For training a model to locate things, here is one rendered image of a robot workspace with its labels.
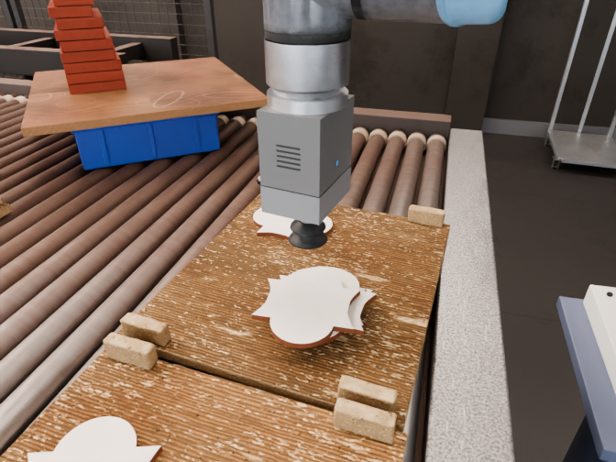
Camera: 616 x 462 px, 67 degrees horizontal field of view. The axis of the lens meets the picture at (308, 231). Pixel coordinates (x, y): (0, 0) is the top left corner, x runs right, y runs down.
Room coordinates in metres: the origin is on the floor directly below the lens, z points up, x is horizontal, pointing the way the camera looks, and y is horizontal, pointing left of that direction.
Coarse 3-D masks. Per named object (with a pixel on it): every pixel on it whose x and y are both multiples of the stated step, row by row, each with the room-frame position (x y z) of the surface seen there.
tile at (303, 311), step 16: (304, 272) 0.49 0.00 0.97; (320, 272) 0.49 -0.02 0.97; (272, 288) 0.46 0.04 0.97; (288, 288) 0.46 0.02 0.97; (304, 288) 0.46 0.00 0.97; (320, 288) 0.46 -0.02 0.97; (336, 288) 0.46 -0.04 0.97; (272, 304) 0.42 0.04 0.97; (288, 304) 0.42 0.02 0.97; (304, 304) 0.42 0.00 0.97; (320, 304) 0.42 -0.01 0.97; (336, 304) 0.42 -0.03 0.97; (272, 320) 0.40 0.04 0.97; (288, 320) 0.40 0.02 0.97; (304, 320) 0.40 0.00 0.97; (320, 320) 0.40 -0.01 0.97; (336, 320) 0.40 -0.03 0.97; (288, 336) 0.37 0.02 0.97; (304, 336) 0.37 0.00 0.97; (320, 336) 0.37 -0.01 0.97
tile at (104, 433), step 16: (80, 432) 0.27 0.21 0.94; (96, 432) 0.27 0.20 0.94; (112, 432) 0.27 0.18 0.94; (128, 432) 0.27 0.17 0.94; (64, 448) 0.26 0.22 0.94; (80, 448) 0.26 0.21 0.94; (96, 448) 0.26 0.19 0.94; (112, 448) 0.26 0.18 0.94; (128, 448) 0.26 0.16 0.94; (144, 448) 0.26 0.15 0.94; (160, 448) 0.26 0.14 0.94
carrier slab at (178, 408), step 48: (96, 384) 0.34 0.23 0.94; (144, 384) 0.34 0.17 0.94; (192, 384) 0.34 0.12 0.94; (240, 384) 0.34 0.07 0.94; (48, 432) 0.28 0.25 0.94; (144, 432) 0.28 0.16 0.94; (192, 432) 0.28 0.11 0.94; (240, 432) 0.28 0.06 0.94; (288, 432) 0.28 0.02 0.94; (336, 432) 0.28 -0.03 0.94
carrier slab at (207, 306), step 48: (240, 240) 0.62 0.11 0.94; (288, 240) 0.62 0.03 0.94; (336, 240) 0.62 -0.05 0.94; (384, 240) 0.62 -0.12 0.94; (432, 240) 0.62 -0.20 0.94; (192, 288) 0.50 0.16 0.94; (240, 288) 0.50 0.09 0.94; (384, 288) 0.50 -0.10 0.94; (432, 288) 0.50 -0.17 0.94; (192, 336) 0.41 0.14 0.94; (240, 336) 0.41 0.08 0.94; (384, 336) 0.41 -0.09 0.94; (288, 384) 0.34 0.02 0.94; (336, 384) 0.34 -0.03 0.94; (384, 384) 0.34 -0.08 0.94
